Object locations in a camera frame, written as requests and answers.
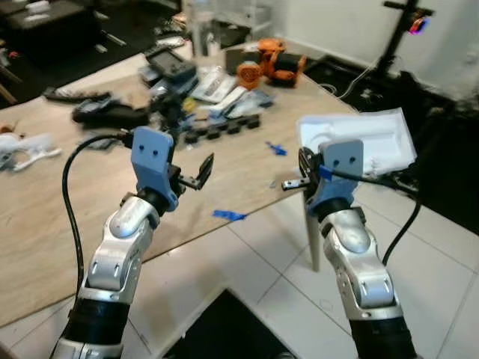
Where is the orange and black machine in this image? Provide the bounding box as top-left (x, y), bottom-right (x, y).
top-left (237, 38), bottom-right (308, 91)

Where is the black tripod stand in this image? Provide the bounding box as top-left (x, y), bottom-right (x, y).
top-left (373, 0), bottom-right (436, 85)

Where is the black case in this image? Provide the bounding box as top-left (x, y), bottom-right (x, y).
top-left (0, 0), bottom-right (103, 54)

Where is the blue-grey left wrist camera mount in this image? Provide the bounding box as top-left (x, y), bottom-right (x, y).
top-left (130, 126), bottom-right (181, 212)

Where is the white flat package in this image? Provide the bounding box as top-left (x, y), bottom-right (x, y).
top-left (190, 70), bottom-right (237, 103)

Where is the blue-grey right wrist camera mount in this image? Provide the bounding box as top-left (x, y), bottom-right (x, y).
top-left (306, 139), bottom-right (365, 219)

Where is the row of black blocks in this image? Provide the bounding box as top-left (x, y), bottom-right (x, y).
top-left (183, 113), bottom-right (263, 145)

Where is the black handheld screen device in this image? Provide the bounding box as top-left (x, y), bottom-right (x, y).
top-left (141, 44), bottom-right (198, 85)

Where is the small blue tape piece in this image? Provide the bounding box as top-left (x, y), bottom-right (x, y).
top-left (265, 141), bottom-right (288, 157)

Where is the long blue tape strip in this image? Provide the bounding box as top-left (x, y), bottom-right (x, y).
top-left (212, 209), bottom-right (248, 223)

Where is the crumpled white plastic wrapper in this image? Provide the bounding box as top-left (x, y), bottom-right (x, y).
top-left (0, 132), bottom-right (63, 174)

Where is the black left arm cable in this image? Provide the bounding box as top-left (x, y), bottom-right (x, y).
top-left (61, 132), bottom-right (137, 300)

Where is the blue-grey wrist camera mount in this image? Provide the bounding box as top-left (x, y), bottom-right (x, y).
top-left (306, 139), bottom-right (365, 219)
top-left (130, 126), bottom-right (181, 212)

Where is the black floor mat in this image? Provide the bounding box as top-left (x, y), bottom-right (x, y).
top-left (160, 289), bottom-right (297, 359)

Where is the clear plastic bottle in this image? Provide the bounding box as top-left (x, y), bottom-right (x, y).
top-left (190, 0), bottom-right (219, 58)

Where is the long black remote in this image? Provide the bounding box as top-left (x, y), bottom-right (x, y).
top-left (43, 88), bottom-right (112, 103)

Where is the white foam tray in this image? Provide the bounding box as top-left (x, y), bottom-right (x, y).
top-left (297, 108), bottom-right (418, 177)

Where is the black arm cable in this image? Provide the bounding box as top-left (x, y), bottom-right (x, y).
top-left (320, 168), bottom-right (423, 267)
top-left (61, 132), bottom-right (137, 300)

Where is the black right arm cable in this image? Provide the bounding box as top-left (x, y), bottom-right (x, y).
top-left (320, 168), bottom-right (423, 267)

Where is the black bulky pouch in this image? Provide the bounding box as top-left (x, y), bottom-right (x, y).
top-left (72, 100), bottom-right (151, 129)

